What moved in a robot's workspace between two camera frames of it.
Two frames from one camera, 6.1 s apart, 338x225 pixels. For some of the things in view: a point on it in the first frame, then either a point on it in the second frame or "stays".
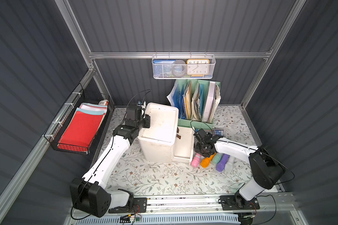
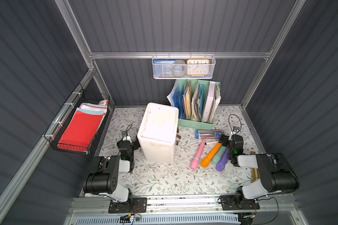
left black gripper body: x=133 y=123 to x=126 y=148
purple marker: x=220 y=166 stays
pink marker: x=195 y=161 stays
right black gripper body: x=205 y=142 to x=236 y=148
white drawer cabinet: x=158 y=140 stays
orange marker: x=205 y=161 stays
